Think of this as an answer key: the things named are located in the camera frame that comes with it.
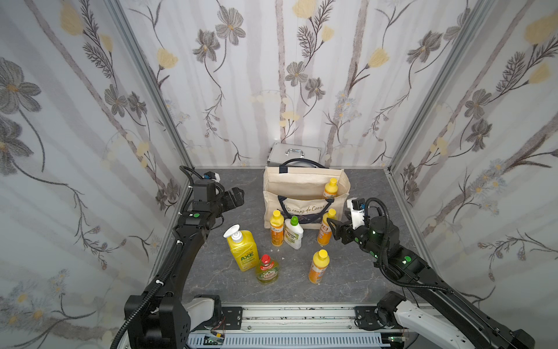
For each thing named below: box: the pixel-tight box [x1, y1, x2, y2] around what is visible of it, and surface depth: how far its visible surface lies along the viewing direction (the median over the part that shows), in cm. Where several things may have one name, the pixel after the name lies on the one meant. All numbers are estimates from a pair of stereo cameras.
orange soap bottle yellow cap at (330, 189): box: [323, 177, 339, 199], surface depth 89 cm
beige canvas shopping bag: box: [263, 157, 351, 230], surface depth 90 cm
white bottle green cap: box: [284, 215, 304, 251], surface depth 83 cm
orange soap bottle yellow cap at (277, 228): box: [269, 209, 285, 248], surface depth 80 cm
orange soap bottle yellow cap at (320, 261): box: [308, 248, 331, 285], surface depth 69 cm
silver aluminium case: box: [266, 141, 322, 168], surface depth 109 cm
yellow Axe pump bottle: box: [223, 223, 260, 272], surface depth 73 cm
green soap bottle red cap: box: [255, 254, 281, 285], surface depth 77 cm
